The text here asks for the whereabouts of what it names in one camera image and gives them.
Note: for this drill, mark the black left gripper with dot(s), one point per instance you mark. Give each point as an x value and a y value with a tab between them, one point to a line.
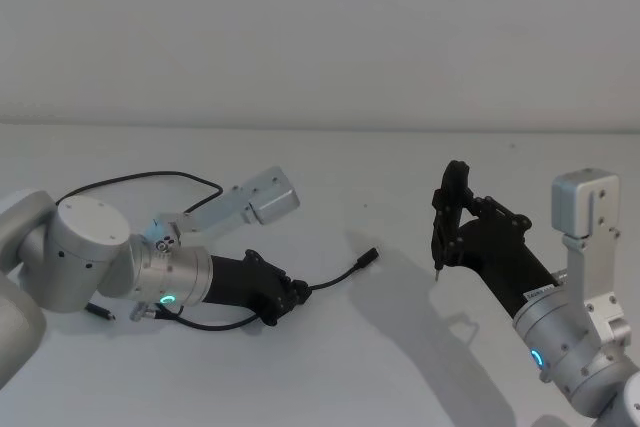
250	284

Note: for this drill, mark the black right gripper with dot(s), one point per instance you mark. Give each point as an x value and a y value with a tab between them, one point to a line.
505	262

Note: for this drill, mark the black pen tool silver tip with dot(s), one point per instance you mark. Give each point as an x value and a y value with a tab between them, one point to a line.
436	274

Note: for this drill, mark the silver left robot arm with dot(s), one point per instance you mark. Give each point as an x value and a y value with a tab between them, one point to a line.
90	237

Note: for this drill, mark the white table cloth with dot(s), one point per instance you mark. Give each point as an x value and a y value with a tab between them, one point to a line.
320	372

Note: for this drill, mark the white backdrop curtain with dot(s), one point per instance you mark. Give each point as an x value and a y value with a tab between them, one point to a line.
320	32

